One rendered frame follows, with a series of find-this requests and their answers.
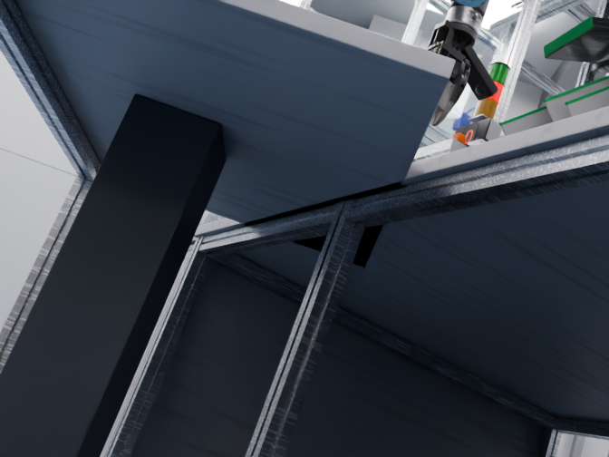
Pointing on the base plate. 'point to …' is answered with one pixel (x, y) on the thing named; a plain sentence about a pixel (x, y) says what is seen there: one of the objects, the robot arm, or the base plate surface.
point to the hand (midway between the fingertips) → (439, 121)
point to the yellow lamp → (487, 108)
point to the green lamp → (498, 72)
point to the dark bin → (582, 43)
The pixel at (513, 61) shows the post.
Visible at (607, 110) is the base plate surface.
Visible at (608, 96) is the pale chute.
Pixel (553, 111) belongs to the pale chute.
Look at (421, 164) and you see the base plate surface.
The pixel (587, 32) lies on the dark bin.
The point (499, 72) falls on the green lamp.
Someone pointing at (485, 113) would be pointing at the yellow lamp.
